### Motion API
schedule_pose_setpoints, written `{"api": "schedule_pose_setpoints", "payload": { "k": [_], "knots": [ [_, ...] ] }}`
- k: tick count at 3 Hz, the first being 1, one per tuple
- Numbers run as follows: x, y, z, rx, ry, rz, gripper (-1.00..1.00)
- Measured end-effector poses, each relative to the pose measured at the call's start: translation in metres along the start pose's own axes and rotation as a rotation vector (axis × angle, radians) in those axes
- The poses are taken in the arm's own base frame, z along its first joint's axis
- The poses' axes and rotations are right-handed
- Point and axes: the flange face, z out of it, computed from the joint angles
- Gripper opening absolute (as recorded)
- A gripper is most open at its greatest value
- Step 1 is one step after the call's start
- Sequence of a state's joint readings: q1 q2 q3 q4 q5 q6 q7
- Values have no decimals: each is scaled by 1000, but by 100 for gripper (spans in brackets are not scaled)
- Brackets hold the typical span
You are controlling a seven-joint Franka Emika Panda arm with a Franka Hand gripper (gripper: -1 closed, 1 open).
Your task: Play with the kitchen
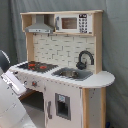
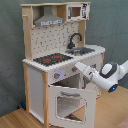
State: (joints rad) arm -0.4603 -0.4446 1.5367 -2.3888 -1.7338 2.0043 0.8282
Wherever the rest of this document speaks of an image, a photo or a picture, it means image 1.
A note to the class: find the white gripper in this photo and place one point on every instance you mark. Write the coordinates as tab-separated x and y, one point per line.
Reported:
14	83

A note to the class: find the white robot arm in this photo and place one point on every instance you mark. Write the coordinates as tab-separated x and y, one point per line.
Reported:
12	112

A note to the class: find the wooden toy kitchen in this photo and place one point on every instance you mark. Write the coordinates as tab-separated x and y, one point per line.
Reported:
62	49

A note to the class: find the red stove knob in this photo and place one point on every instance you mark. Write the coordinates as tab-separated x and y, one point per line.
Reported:
34	83

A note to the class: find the black toy stovetop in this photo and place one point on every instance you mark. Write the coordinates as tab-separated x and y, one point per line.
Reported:
37	66

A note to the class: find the grey toy sink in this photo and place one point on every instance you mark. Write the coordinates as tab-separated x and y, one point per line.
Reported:
73	74

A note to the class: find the grey range hood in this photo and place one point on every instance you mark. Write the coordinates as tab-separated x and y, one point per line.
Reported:
39	25

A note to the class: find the black toy faucet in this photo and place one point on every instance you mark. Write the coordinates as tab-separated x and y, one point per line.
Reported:
82	63

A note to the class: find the white toy microwave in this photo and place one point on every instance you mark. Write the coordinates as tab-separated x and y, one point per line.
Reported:
74	23

